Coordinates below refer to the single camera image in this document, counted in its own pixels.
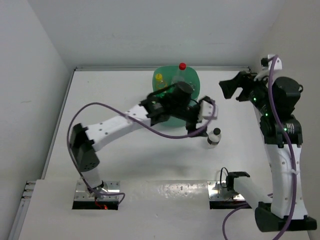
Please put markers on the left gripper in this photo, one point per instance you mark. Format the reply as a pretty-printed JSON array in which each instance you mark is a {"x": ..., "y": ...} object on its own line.
[{"x": 190, "y": 125}]

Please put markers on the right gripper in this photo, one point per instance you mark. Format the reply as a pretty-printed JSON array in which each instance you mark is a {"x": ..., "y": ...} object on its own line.
[{"x": 243, "y": 80}]

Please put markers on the black cap small bottle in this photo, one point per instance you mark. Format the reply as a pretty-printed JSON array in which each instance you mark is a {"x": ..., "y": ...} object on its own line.
[{"x": 214, "y": 138}]

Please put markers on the red cap red label bottle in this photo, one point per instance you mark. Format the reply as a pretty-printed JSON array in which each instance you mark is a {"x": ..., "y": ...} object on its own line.
[{"x": 179, "y": 75}]

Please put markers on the yellow cap orange label bottle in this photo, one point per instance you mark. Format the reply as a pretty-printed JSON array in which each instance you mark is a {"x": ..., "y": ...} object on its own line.
[{"x": 160, "y": 82}]

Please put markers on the black label clear bottle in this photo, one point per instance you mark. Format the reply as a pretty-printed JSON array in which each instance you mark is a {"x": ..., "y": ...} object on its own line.
[{"x": 193, "y": 86}]

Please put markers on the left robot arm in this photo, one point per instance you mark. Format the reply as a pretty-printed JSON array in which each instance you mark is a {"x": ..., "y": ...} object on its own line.
[{"x": 83, "y": 142}]

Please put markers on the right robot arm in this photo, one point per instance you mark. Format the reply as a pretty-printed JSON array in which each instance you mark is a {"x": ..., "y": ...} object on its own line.
[{"x": 283, "y": 138}]

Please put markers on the green plastic bin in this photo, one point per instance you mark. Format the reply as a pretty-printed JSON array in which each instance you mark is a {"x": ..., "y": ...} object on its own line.
[{"x": 190, "y": 75}]

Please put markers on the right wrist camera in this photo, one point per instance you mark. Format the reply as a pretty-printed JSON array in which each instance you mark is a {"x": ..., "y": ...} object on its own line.
[{"x": 270, "y": 63}]

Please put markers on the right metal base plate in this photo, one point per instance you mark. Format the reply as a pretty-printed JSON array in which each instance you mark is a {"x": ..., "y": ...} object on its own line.
[{"x": 217, "y": 193}]

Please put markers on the metal base plate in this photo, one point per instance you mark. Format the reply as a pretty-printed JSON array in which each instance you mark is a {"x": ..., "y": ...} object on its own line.
[
  {"x": 217, "y": 193},
  {"x": 83, "y": 194}
]

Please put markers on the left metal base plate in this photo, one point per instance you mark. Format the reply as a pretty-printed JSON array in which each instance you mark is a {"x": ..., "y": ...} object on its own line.
[{"x": 83, "y": 194}]

